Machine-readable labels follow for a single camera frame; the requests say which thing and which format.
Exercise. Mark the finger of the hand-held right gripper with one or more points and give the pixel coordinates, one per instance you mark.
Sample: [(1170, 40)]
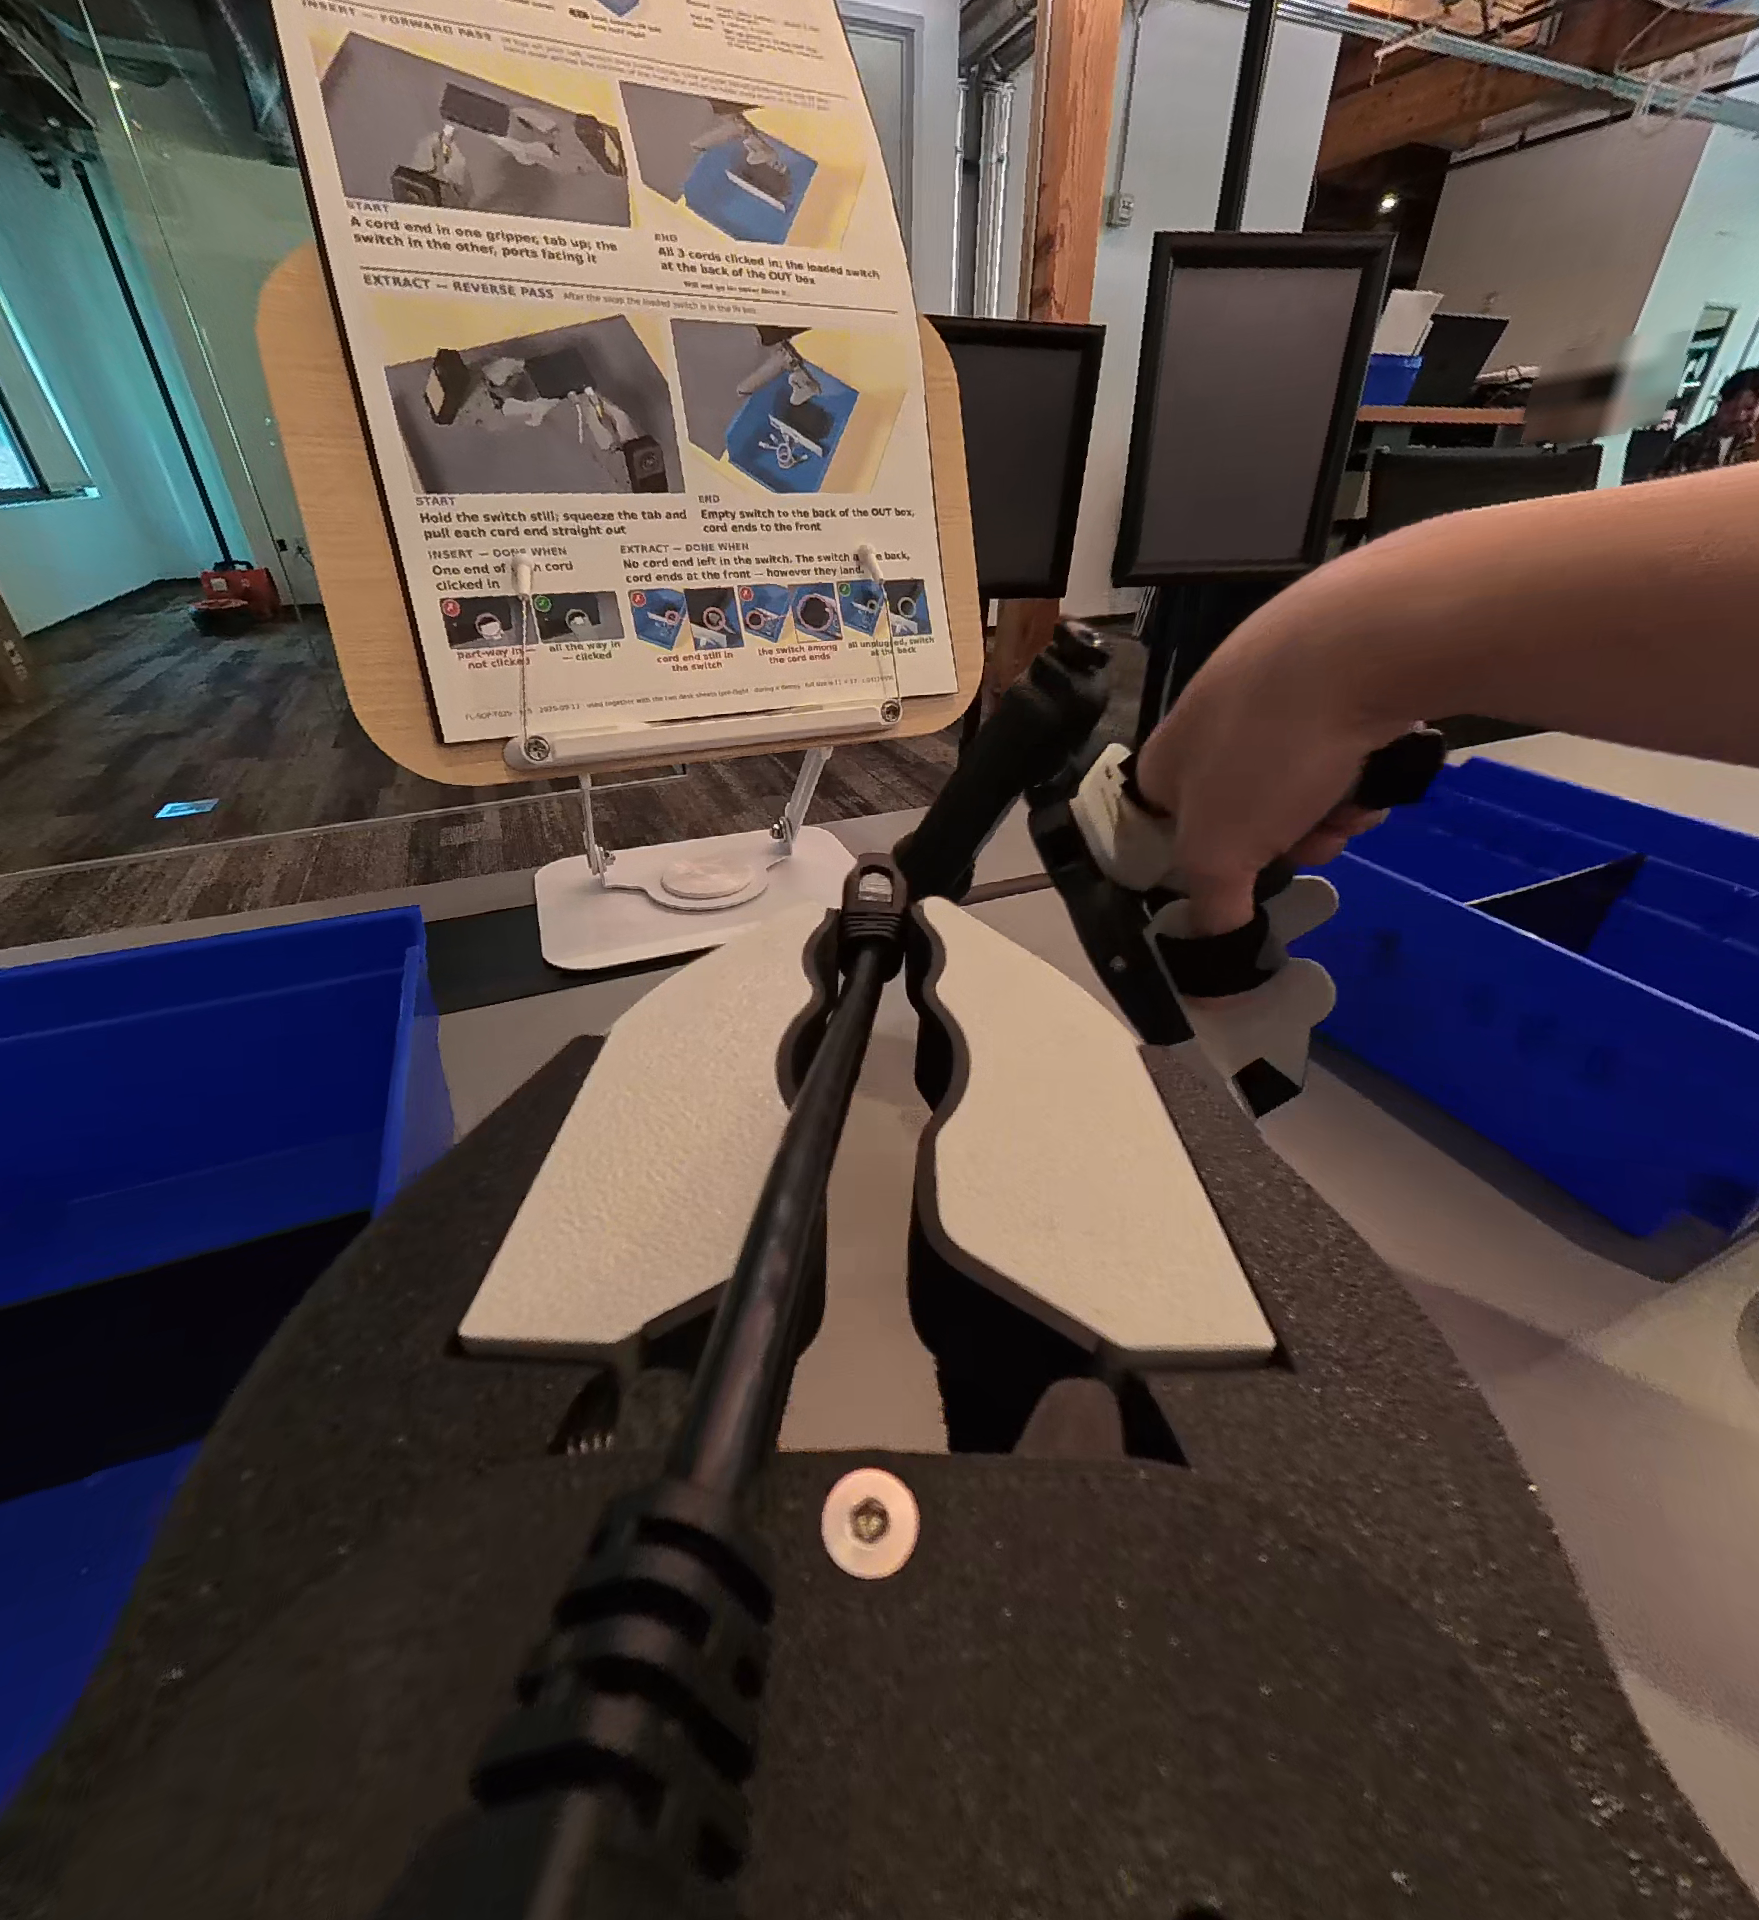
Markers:
[(1287, 974)]

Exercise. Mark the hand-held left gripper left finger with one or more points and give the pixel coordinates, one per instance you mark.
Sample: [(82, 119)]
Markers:
[(642, 1156)]

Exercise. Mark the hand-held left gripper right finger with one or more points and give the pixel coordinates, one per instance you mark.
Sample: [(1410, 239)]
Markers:
[(1089, 1173)]

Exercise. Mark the blue plastic bin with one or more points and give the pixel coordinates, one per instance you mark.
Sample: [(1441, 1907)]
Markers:
[(131, 1111), (1600, 1021), (1396, 379)]

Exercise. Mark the person's right forearm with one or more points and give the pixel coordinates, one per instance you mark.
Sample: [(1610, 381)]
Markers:
[(1630, 601)]

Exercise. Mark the person's right hand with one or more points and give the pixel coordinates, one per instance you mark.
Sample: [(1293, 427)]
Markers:
[(1287, 734)]

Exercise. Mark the white stand base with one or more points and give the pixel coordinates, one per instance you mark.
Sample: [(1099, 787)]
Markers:
[(688, 894)]

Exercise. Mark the printed instruction poster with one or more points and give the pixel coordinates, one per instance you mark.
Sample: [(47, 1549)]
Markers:
[(611, 333)]

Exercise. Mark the wooden pillar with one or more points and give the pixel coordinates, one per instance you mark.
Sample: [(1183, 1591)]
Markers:
[(1075, 153)]

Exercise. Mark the black pole with round top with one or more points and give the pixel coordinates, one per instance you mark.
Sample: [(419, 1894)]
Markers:
[(1243, 106)]

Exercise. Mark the small red object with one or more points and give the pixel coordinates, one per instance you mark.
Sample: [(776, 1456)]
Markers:
[(235, 594)]

